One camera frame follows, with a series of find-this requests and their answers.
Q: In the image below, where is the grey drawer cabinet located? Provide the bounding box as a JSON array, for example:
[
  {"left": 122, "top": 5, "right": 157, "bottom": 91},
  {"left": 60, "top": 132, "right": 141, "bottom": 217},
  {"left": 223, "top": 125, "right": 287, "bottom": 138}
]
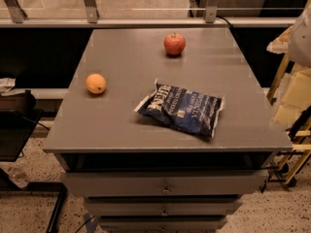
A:
[{"left": 45, "top": 28, "right": 291, "bottom": 233}]

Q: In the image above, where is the black cable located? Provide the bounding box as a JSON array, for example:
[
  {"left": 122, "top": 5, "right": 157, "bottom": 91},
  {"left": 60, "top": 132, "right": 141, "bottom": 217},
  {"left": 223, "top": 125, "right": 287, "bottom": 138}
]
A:
[{"left": 216, "top": 15, "right": 235, "bottom": 29}]

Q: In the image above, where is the top grey drawer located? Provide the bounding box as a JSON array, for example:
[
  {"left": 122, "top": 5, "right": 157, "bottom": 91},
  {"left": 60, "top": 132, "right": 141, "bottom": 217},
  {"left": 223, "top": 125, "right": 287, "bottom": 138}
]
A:
[{"left": 61, "top": 170, "right": 268, "bottom": 197}]

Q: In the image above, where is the grey drawer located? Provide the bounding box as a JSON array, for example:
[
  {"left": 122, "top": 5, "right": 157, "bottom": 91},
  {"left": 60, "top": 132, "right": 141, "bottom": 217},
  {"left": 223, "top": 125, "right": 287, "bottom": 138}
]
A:
[
  {"left": 85, "top": 197, "right": 242, "bottom": 216},
  {"left": 98, "top": 216, "right": 226, "bottom": 231},
  {"left": 61, "top": 170, "right": 268, "bottom": 197}
]

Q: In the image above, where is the orange fruit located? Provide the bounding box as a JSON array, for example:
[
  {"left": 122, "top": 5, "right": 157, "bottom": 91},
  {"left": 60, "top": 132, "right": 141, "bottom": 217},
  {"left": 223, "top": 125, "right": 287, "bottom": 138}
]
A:
[{"left": 86, "top": 74, "right": 107, "bottom": 94}]

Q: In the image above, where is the metal railing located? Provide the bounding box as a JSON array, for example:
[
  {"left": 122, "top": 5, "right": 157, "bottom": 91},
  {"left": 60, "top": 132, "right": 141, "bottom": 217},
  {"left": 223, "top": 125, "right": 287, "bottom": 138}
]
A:
[{"left": 1, "top": 0, "right": 309, "bottom": 29}]

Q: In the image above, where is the red apple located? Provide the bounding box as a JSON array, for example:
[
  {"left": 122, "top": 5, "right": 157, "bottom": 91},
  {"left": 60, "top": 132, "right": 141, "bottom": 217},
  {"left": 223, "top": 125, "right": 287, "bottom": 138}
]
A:
[{"left": 164, "top": 33, "right": 186, "bottom": 55}]

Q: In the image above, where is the crumpled white paper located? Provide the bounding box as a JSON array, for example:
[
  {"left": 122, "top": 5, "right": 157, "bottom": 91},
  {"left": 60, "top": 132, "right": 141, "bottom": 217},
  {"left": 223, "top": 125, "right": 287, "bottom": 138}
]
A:
[{"left": 0, "top": 78, "right": 16, "bottom": 93}]

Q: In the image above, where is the black side table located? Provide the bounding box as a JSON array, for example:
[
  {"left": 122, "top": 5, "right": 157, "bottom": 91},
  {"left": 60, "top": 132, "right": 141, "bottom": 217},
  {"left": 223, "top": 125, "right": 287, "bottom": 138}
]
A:
[{"left": 0, "top": 89, "right": 68, "bottom": 233}]

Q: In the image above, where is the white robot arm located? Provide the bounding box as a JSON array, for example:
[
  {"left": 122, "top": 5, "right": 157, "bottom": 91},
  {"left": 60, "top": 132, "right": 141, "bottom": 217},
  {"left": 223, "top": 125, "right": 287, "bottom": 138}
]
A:
[{"left": 289, "top": 7, "right": 311, "bottom": 67}]

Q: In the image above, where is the middle grey drawer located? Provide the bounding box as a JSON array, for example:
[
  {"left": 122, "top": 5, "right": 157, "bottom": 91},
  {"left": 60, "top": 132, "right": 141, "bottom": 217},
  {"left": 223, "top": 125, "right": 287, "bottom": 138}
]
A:
[{"left": 85, "top": 197, "right": 242, "bottom": 216}]

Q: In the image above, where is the blue chip bag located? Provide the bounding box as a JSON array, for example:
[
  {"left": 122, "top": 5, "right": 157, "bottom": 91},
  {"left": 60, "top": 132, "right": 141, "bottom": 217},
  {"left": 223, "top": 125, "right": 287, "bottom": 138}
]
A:
[{"left": 135, "top": 82, "right": 225, "bottom": 138}]

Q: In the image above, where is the bottom grey drawer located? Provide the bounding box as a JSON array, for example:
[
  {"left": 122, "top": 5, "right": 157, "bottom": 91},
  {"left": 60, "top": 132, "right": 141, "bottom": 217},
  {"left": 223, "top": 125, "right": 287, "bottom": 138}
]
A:
[{"left": 98, "top": 216, "right": 226, "bottom": 231}]

